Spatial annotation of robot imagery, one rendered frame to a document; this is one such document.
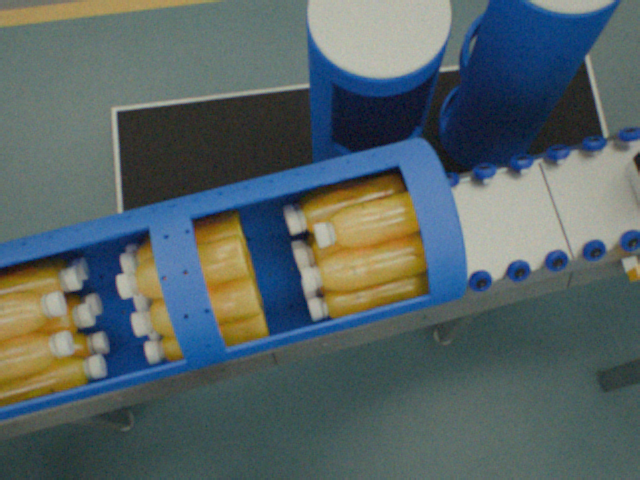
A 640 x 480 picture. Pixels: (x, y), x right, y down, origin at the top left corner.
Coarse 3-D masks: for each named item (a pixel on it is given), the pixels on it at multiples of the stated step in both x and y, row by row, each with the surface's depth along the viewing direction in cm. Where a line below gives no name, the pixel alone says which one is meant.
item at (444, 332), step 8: (480, 312) 197; (448, 320) 216; (456, 320) 206; (464, 320) 204; (440, 328) 231; (448, 328) 219; (456, 328) 215; (440, 336) 235; (448, 336) 228; (456, 336) 233
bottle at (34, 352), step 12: (24, 336) 128; (36, 336) 128; (48, 336) 130; (0, 348) 127; (12, 348) 126; (24, 348) 126; (36, 348) 127; (48, 348) 128; (0, 360) 126; (12, 360) 126; (24, 360) 126; (36, 360) 127; (48, 360) 128; (0, 372) 126; (12, 372) 127; (24, 372) 127; (36, 372) 129
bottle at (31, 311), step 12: (0, 300) 124; (12, 300) 124; (24, 300) 125; (36, 300) 125; (0, 312) 123; (12, 312) 123; (24, 312) 124; (36, 312) 125; (48, 312) 126; (0, 324) 123; (12, 324) 124; (24, 324) 124; (36, 324) 125; (0, 336) 125; (12, 336) 125
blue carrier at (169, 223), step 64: (256, 192) 127; (448, 192) 124; (0, 256) 125; (64, 256) 142; (192, 256) 122; (256, 256) 149; (448, 256) 125; (128, 320) 147; (192, 320) 122; (320, 320) 142; (128, 384) 129
